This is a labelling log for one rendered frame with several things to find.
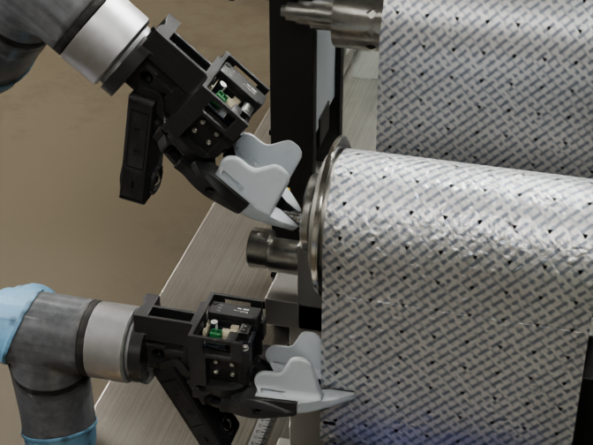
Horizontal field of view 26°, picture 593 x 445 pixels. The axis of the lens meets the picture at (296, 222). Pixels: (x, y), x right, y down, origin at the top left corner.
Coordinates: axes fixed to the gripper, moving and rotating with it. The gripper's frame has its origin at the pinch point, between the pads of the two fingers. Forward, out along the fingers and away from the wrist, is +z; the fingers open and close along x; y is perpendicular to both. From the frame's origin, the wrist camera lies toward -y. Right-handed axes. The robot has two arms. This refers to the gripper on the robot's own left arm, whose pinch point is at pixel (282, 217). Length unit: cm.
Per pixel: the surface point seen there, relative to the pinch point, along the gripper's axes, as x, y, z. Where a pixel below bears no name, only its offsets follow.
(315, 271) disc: -5.2, 1.5, 4.4
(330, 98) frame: 40.7, -9.9, 2.0
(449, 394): -4.3, 0.3, 21.7
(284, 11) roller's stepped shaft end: 26.5, 2.0, -10.5
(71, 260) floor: 156, -160, 5
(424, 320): -4.3, 4.5, 14.5
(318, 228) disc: -4.7, 4.7, 1.7
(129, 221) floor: 177, -155, 11
